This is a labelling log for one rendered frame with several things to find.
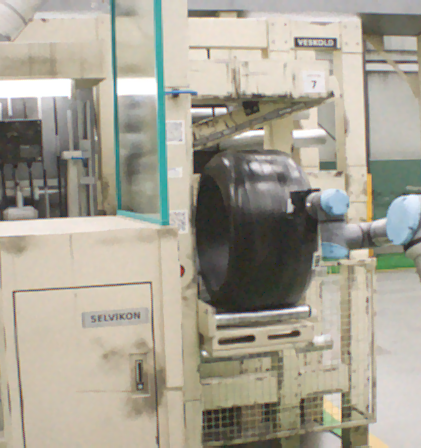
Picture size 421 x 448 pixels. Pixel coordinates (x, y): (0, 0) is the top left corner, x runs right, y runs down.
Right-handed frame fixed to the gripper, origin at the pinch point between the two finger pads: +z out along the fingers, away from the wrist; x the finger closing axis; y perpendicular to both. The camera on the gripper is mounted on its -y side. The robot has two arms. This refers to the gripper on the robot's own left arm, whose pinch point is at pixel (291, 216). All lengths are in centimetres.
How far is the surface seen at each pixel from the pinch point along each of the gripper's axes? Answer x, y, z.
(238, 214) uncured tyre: 15.9, 1.6, 4.3
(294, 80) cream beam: -22, 52, 41
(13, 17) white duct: 81, 75, 40
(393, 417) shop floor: -118, -107, 160
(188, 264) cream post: 28.5, -13.1, 21.3
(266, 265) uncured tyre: 8.1, -14.8, 3.3
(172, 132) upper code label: 32.3, 29.6, 16.8
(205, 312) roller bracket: 25.9, -28.6, 13.7
